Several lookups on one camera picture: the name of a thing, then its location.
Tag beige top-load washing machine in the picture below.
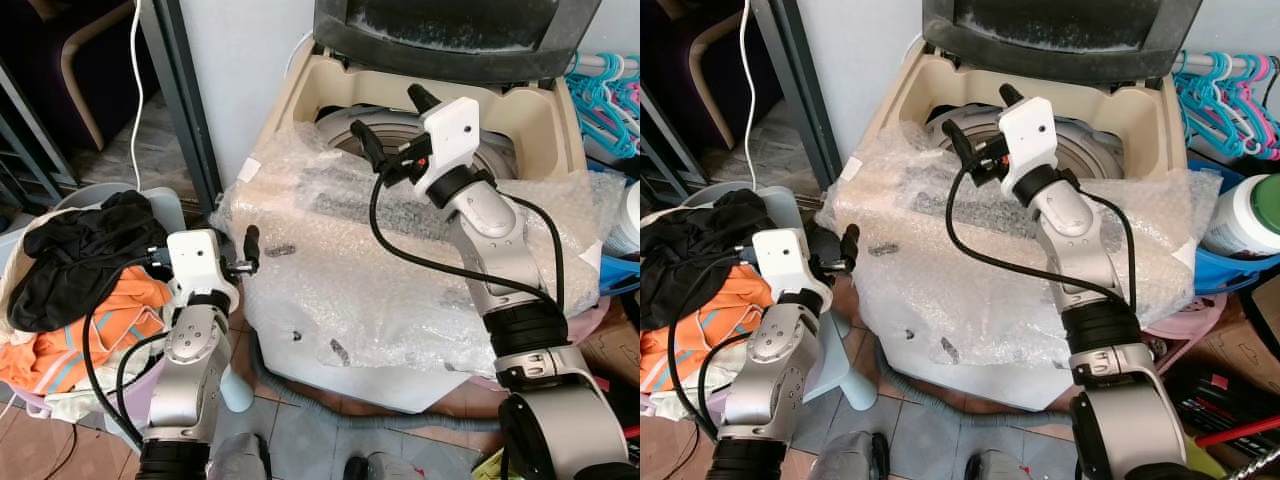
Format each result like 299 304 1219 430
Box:
835 40 1216 411
235 40 613 416

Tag teal plastic clothes hangers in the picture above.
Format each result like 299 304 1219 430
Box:
1175 52 1263 156
565 52 641 161

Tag pink plastic clothes hangers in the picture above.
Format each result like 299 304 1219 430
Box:
1225 55 1280 161
615 58 641 113

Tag dark grey washer lid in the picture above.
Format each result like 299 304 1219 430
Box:
313 0 603 86
922 0 1204 81

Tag clear bubble wrap sheet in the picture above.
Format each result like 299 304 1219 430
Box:
212 122 629 376
815 122 1223 376

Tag steel washer drum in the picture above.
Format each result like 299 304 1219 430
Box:
925 103 1126 186
318 103 521 191

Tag orange garment with grey stripes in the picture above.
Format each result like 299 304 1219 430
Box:
0 265 171 396
640 265 761 391

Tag black garment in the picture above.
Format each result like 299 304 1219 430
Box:
8 190 171 331
640 188 776 331

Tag lavender plastic laundry basket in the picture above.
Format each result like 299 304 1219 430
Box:
0 183 186 421
640 180 763 421

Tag robot left leg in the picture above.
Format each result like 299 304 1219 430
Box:
210 435 271 480
810 430 891 480

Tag robot leg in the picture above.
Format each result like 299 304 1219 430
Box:
210 435 271 480
810 430 891 480
345 455 421 480
965 450 1031 480

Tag blue plastic basin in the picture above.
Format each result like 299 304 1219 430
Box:
598 165 641 296
1190 160 1280 296

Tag white jar with green lid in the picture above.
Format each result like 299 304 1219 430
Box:
1203 175 1280 259
603 182 641 256

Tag brown cardboard box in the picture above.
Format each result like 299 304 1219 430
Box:
1170 295 1280 401
578 300 641 386

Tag pink plastic basin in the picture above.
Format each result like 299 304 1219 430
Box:
560 295 613 341
1140 292 1229 341

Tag robot right leg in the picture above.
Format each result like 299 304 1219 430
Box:
345 455 421 480
965 450 1031 480

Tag yellow-green cloth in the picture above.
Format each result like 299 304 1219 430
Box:
470 448 513 480
1185 440 1229 480

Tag black tool case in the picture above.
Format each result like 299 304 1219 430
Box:
1160 358 1280 451

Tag red rod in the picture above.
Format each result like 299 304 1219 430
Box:
1195 413 1280 448

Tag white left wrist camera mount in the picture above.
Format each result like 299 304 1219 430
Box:
165 230 241 306
750 228 833 311

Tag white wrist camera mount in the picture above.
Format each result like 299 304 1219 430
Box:
998 97 1059 193
165 230 241 306
750 228 833 311
415 97 483 197

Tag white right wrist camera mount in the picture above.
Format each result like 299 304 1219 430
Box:
998 97 1059 193
415 97 483 197

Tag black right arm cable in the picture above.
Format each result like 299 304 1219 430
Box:
368 175 566 316
943 165 1139 311

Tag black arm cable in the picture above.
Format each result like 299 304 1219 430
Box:
667 252 756 441
83 255 171 446
943 165 1139 311
368 175 566 316

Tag dark grey metal door frame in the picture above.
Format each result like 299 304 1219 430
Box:
140 0 226 216
752 0 846 191

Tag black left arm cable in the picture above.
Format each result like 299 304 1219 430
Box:
83 255 171 446
667 252 756 441

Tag white hanging cable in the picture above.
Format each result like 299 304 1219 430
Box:
130 0 147 191
740 0 757 186

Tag dark chair with beige frame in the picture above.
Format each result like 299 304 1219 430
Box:
0 0 136 151
640 0 746 151

